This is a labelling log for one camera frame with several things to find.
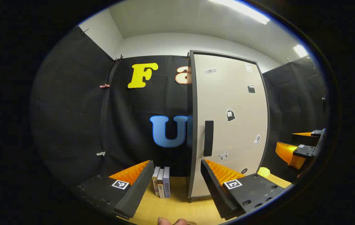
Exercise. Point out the long ceiling light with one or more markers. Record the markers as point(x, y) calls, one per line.
point(243, 9)

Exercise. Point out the pink clip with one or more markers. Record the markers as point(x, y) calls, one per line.
point(104, 85)

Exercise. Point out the white clip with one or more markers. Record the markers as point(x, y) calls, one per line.
point(101, 153)

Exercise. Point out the dark grey cabinet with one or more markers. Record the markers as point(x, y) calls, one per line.
point(192, 93)

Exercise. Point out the tan book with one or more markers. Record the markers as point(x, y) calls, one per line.
point(155, 182)

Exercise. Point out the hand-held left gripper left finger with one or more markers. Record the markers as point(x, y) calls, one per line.
point(137, 190)

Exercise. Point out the black backdrop cloth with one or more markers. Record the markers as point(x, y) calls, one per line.
point(71, 109)

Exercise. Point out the small ceiling light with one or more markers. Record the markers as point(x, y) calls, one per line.
point(300, 50)

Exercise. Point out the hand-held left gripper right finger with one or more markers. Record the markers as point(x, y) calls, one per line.
point(215, 187)

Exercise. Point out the yellow lumpy ball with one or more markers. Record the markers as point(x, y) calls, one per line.
point(263, 172)

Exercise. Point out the beige cabinet door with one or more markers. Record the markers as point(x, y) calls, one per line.
point(227, 131)

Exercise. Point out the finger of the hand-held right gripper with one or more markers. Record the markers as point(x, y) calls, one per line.
point(313, 136)
point(290, 154)

